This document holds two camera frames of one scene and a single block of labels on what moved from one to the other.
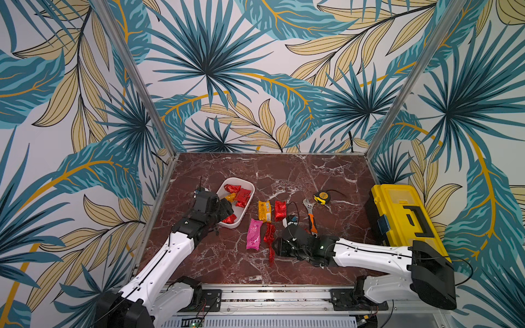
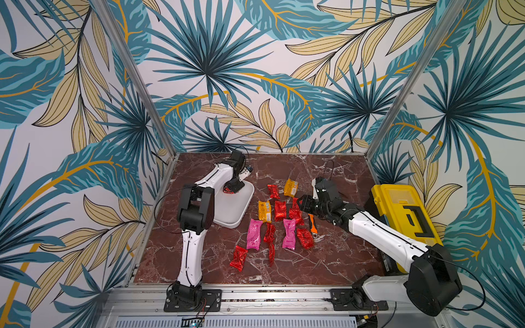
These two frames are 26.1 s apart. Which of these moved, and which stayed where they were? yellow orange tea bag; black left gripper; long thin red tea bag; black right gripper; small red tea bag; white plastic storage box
Moved: black right gripper; black left gripper
Stayed: small red tea bag; white plastic storage box; long thin red tea bag; yellow orange tea bag
